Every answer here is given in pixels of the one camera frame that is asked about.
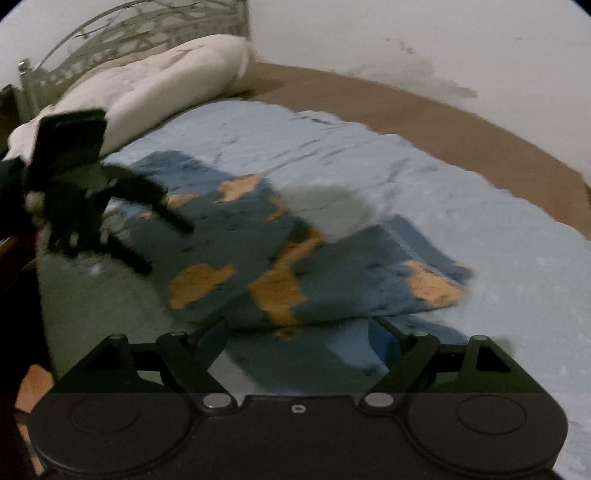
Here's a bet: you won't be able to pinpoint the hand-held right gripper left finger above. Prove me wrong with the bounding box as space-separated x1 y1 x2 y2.
55 318 232 411

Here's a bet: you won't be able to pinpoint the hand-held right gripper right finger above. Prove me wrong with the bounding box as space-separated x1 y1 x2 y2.
359 316 546 411

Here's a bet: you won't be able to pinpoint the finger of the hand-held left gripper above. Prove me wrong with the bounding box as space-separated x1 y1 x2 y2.
104 165 195 234
90 231 154 277

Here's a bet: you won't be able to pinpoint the blue pants with orange patches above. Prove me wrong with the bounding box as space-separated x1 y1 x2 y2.
104 150 475 341

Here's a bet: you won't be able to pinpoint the white pillow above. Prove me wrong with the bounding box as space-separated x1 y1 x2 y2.
9 34 256 158

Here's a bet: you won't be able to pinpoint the metal bed headboard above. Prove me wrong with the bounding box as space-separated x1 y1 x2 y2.
17 0 251 116

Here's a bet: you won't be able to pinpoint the light blue blanket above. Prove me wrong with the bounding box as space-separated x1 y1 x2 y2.
39 99 591 480

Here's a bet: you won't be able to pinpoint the brown bed sheet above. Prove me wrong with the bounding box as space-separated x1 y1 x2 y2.
240 62 591 241

